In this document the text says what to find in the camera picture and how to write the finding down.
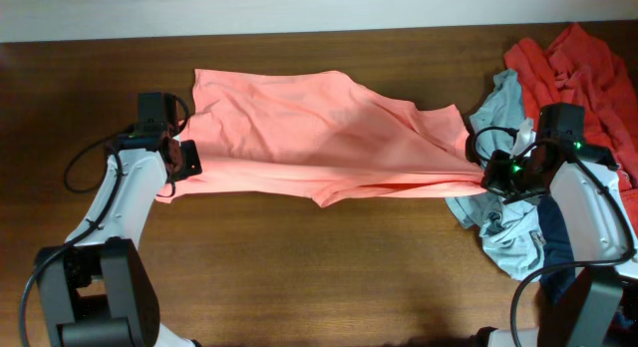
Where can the grey shirt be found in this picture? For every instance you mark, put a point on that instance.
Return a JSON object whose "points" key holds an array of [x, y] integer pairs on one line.
{"points": [[509, 234]]}

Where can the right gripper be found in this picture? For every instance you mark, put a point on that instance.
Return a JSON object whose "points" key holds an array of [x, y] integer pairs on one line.
{"points": [[492, 179]]}

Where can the salmon pink shirt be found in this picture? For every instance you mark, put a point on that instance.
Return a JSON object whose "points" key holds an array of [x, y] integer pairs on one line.
{"points": [[321, 136]]}

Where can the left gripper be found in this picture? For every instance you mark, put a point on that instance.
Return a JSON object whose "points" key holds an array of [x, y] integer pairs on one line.
{"points": [[192, 165]]}

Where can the navy blue garment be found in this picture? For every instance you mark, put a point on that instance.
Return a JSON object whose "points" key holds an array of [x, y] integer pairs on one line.
{"points": [[557, 249]]}

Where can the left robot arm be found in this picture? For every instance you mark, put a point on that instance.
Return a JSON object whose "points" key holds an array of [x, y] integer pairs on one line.
{"points": [[93, 288]]}

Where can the red shirt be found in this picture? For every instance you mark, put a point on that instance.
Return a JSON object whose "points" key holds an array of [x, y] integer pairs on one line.
{"points": [[580, 69]]}

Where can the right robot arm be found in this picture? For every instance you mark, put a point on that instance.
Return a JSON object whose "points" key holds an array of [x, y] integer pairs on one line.
{"points": [[582, 179]]}

